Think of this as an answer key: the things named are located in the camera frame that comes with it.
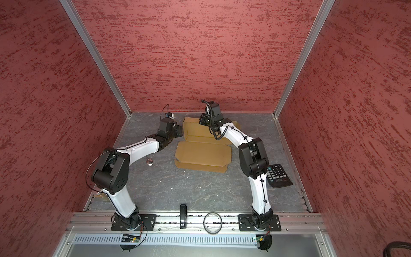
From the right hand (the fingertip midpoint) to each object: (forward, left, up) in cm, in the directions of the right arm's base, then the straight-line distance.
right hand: (200, 120), depth 97 cm
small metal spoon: (-20, +31, -14) cm, 40 cm away
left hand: (-5, +13, -3) cm, 14 cm away
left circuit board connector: (-58, +33, -17) cm, 69 cm away
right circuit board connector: (-61, -30, -17) cm, 70 cm away
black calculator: (-32, -43, -13) cm, 55 cm away
